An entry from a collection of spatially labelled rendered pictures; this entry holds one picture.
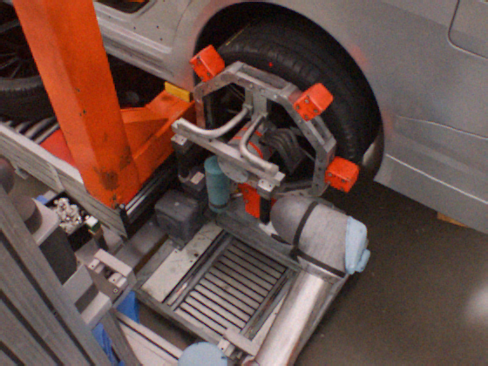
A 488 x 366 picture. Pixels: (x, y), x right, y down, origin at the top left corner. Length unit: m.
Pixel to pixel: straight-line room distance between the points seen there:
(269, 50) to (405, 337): 1.41
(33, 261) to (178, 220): 1.51
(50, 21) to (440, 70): 1.06
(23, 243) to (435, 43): 1.14
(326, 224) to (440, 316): 1.46
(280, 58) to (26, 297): 1.15
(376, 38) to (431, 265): 1.42
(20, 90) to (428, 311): 2.22
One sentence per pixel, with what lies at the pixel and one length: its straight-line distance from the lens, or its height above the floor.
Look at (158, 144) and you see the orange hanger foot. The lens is 2.20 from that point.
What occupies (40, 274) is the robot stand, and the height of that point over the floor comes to 1.58.
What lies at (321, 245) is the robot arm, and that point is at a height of 1.23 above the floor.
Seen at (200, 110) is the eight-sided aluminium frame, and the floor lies 0.87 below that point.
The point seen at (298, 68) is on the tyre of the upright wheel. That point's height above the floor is 1.16.
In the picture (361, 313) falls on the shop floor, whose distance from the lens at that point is 2.51.
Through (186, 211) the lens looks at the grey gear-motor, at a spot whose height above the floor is 0.40.
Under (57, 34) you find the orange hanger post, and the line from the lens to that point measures 1.60.
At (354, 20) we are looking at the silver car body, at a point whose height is 1.36.
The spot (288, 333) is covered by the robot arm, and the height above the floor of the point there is 1.11.
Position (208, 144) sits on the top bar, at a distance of 1.72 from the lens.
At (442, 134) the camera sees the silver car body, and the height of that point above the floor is 1.09.
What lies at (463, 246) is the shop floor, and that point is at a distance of 2.82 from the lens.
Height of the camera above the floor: 2.25
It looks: 52 degrees down
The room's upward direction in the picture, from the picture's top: 2 degrees counter-clockwise
